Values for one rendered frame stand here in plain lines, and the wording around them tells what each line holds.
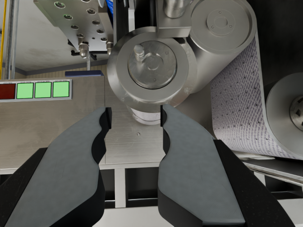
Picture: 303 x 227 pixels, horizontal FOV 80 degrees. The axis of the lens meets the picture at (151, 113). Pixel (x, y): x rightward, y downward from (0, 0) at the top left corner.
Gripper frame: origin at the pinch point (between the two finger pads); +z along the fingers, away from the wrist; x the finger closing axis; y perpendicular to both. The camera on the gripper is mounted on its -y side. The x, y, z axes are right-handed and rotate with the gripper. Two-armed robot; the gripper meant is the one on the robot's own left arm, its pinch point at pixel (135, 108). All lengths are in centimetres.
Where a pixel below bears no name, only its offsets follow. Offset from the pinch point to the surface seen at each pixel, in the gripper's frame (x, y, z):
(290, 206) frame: 45, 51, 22
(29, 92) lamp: -39, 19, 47
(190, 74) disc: 8.1, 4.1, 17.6
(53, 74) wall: -167, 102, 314
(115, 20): -4.0, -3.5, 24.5
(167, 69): 4.1, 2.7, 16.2
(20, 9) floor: -124, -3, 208
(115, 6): -3.9, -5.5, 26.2
